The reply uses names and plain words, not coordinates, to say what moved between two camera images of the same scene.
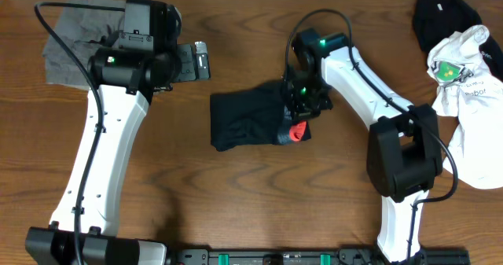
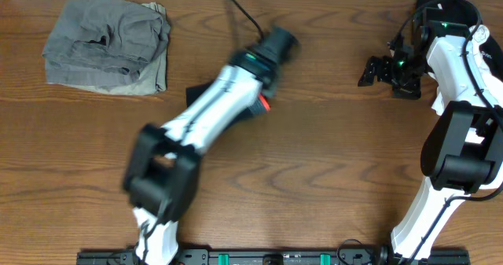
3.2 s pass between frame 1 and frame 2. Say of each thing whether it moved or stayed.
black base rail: stayed
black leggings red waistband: moved
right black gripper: moved
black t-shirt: stayed
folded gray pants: stayed
